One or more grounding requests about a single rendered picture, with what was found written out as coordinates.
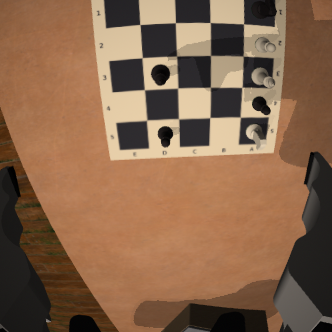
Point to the white chess bishop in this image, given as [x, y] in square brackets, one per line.
[260, 76]

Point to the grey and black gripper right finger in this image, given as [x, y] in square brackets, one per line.
[304, 293]

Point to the black and cream chessboard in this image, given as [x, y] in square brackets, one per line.
[209, 49]

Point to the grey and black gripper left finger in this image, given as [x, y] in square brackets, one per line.
[24, 303]

